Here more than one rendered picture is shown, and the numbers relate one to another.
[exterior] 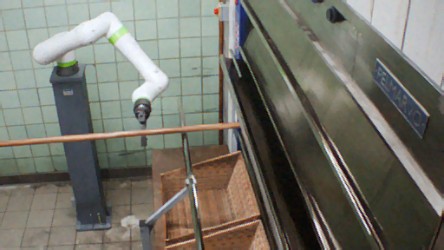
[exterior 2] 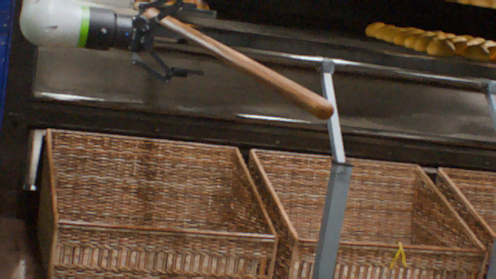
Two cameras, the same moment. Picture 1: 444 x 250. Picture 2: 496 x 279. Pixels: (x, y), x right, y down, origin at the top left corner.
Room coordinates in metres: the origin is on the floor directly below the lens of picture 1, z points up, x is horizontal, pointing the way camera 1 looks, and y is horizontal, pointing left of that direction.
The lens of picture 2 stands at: (2.20, 2.50, 1.38)
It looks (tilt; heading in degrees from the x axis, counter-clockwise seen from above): 11 degrees down; 261
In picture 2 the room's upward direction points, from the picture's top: 9 degrees clockwise
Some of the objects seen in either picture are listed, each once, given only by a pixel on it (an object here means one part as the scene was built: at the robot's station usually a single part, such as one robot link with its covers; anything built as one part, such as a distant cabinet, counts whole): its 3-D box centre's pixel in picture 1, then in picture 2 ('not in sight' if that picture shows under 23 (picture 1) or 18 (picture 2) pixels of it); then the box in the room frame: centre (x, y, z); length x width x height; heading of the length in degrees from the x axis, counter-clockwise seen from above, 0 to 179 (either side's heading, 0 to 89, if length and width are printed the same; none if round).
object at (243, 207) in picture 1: (205, 203); (152, 207); (2.02, 0.07, 0.72); 0.56 x 0.49 x 0.28; 8
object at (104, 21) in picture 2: (143, 108); (99, 28); (2.21, 0.39, 1.19); 0.12 x 0.06 x 0.09; 98
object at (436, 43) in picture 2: not in sight; (456, 45); (0.97, -0.79, 1.21); 0.61 x 0.48 x 0.06; 98
